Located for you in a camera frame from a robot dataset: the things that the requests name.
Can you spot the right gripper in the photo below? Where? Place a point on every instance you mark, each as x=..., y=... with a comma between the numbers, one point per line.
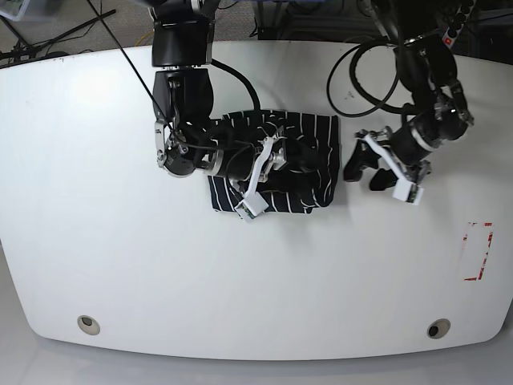
x=234, y=160

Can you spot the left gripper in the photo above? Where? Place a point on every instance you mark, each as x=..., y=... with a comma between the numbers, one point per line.
x=408, y=147

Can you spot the black white striped T-shirt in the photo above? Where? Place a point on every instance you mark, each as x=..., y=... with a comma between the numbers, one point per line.
x=307, y=180

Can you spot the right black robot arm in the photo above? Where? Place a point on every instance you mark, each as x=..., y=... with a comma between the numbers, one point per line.
x=182, y=94

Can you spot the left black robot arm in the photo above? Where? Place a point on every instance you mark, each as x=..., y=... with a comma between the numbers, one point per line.
x=438, y=112

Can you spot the red tape rectangle marking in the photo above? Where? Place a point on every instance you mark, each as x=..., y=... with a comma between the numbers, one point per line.
x=475, y=250

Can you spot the white power strip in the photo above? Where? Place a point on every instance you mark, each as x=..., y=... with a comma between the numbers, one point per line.
x=456, y=19

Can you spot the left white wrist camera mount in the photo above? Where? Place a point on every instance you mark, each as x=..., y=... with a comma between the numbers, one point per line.
x=408, y=178

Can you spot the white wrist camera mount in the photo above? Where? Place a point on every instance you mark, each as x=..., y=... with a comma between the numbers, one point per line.
x=408, y=178
x=253, y=204

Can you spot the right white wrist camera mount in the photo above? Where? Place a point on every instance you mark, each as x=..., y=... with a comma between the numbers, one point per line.
x=253, y=204

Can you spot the right table cable grommet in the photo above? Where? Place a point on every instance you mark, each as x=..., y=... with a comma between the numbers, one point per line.
x=438, y=329

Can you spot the table cable grommet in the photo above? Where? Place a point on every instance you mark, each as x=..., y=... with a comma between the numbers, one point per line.
x=88, y=325
x=438, y=329

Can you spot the left table cable grommet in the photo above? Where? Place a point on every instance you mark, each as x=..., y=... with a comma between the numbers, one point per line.
x=88, y=325

